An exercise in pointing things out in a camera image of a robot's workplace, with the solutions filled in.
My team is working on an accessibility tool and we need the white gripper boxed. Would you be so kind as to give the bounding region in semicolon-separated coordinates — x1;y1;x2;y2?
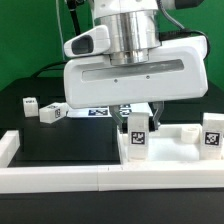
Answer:
64;36;208;133

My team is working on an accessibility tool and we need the white square table top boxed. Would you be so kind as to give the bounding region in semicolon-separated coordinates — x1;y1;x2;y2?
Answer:
117;124;202;163

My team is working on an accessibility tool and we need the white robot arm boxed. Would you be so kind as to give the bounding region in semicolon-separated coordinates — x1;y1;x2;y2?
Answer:
64;0;210;132

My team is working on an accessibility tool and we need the white marker sheet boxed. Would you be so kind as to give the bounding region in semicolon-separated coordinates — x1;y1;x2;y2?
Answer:
67;103;152;118

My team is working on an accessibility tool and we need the white U-shaped obstacle fence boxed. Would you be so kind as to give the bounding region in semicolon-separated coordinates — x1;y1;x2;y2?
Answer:
0;130;224;194

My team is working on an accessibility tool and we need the black cable bundle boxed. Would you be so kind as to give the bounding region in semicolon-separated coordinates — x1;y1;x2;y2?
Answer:
31;0;81;78

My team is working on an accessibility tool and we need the white thin cable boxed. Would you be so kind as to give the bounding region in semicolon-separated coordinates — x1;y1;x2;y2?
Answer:
56;0;66;51

